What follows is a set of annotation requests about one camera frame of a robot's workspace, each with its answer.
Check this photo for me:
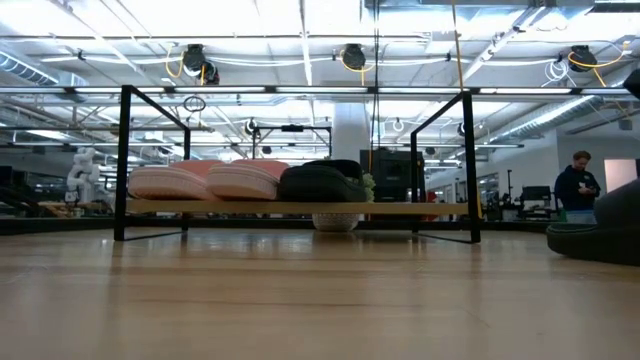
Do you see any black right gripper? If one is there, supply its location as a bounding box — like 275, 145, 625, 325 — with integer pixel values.
622, 67, 640, 101

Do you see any black foam slide sandal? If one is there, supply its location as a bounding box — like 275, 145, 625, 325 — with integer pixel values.
544, 178, 640, 268
277, 158, 369, 204

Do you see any pink foam slide sandal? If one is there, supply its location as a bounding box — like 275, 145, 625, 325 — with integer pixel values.
205, 158, 291, 202
126, 159, 224, 202

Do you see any black metal shelf, wooden board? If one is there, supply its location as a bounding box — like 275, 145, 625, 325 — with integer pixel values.
113, 83, 483, 245

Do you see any white board panel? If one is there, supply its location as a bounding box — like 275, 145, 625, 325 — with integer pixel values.
603, 158, 640, 194

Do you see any person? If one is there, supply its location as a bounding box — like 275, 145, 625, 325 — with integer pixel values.
553, 149, 602, 225

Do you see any black computer monitor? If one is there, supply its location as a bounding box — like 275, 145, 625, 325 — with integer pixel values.
520, 185, 553, 204

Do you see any black cabinet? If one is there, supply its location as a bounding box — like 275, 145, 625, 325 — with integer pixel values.
358, 148, 426, 204

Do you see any white square column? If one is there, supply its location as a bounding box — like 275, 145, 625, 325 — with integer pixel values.
332, 102, 372, 164

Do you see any long strip light bar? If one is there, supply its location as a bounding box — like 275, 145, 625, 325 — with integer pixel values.
0, 85, 640, 97

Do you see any white humanoid robot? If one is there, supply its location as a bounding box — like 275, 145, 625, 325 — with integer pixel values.
65, 146, 102, 205

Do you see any black ceiling cord reel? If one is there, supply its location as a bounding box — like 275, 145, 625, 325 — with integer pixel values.
339, 43, 375, 74
180, 43, 221, 86
567, 43, 594, 74

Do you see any yellow hanging cable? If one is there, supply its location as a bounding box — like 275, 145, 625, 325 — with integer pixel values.
451, 0, 475, 96

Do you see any black hanging cable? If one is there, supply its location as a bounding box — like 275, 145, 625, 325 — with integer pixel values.
372, 0, 381, 151

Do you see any black background rig frame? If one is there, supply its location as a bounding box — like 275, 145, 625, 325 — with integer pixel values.
251, 124, 333, 160

